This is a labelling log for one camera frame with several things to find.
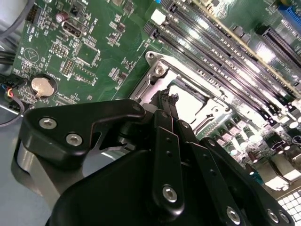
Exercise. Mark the metal socket cover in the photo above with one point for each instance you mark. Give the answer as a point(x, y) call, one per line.
point(169, 74)

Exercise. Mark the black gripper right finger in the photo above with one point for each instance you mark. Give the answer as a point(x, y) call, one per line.
point(235, 179)

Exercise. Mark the metal locking lever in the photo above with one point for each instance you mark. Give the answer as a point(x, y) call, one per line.
point(197, 82)

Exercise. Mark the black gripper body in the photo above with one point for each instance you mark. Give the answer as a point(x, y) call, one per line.
point(105, 200)

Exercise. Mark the silver CPU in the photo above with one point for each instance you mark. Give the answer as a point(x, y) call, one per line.
point(188, 103)

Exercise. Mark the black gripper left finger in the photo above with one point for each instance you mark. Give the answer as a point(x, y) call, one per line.
point(70, 117)

